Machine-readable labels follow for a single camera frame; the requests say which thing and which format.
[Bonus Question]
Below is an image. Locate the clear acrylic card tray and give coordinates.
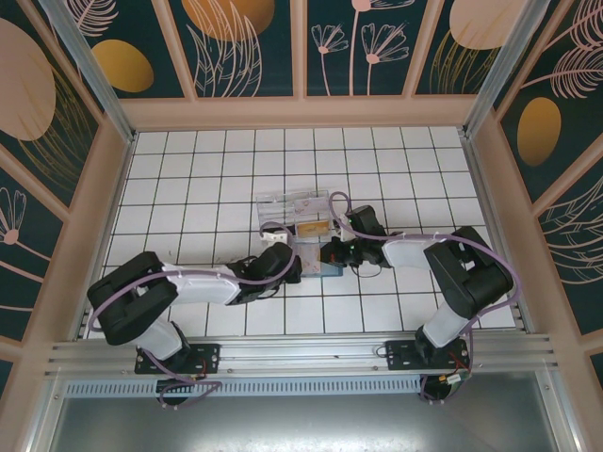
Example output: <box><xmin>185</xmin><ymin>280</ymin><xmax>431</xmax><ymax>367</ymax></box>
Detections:
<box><xmin>255</xmin><ymin>187</ymin><xmax>339</xmax><ymax>246</ymax></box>

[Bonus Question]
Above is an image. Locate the gold credit card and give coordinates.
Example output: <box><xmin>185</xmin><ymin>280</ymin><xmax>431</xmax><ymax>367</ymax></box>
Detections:
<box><xmin>295</xmin><ymin>220</ymin><xmax>330</xmax><ymax>238</ymax></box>

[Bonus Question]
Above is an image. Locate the grey metal sheet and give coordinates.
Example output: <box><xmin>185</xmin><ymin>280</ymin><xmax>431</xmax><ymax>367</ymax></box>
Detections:
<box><xmin>46</xmin><ymin>395</ymin><xmax>564</xmax><ymax>452</ymax></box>

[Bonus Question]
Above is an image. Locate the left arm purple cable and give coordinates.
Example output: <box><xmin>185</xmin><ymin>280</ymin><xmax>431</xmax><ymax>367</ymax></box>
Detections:
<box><xmin>89</xmin><ymin>220</ymin><xmax>302</xmax><ymax>412</ymax></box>

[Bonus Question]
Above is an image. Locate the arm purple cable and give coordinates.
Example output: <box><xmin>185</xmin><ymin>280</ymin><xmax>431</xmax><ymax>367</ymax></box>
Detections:
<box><xmin>89</xmin><ymin>220</ymin><xmax>302</xmax><ymax>412</ymax></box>
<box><xmin>329</xmin><ymin>190</ymin><xmax>522</xmax><ymax>407</ymax></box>

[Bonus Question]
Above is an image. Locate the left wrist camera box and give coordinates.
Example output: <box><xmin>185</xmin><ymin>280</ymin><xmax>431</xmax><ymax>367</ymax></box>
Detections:
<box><xmin>260</xmin><ymin>227</ymin><xmax>289</xmax><ymax>246</ymax></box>

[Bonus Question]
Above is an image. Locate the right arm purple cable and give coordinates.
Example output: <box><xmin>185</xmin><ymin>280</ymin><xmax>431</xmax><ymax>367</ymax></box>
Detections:
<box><xmin>329</xmin><ymin>190</ymin><xmax>522</xmax><ymax>407</ymax></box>

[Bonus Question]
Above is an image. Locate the aluminium mounting rail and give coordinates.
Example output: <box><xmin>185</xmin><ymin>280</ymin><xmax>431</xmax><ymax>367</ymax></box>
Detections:
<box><xmin>44</xmin><ymin>332</ymin><xmax>562</xmax><ymax>379</ymax></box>

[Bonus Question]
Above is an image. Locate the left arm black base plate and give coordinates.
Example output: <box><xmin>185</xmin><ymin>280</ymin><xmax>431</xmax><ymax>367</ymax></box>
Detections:
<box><xmin>135</xmin><ymin>342</ymin><xmax>222</xmax><ymax>377</ymax></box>

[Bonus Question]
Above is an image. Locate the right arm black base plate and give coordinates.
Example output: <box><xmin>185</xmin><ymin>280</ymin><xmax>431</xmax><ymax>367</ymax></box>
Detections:
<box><xmin>384</xmin><ymin>338</ymin><xmax>472</xmax><ymax>373</ymax></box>

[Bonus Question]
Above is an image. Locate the grey slotted cable duct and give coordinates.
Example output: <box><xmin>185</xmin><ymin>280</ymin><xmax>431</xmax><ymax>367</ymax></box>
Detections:
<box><xmin>62</xmin><ymin>376</ymin><xmax>428</xmax><ymax>397</ymax></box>

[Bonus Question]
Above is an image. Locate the aluminium table side rail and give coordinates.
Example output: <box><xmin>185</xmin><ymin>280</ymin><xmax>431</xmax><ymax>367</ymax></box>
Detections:
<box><xmin>461</xmin><ymin>134</ymin><xmax>536</xmax><ymax>336</ymax></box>
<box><xmin>70</xmin><ymin>134</ymin><xmax>138</xmax><ymax>341</ymax></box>

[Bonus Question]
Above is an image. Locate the aluminium frame post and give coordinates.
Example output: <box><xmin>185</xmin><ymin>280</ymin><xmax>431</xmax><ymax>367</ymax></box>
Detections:
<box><xmin>460</xmin><ymin>0</ymin><xmax>553</xmax><ymax>138</ymax></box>
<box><xmin>39</xmin><ymin>0</ymin><xmax>139</xmax><ymax>146</ymax></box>

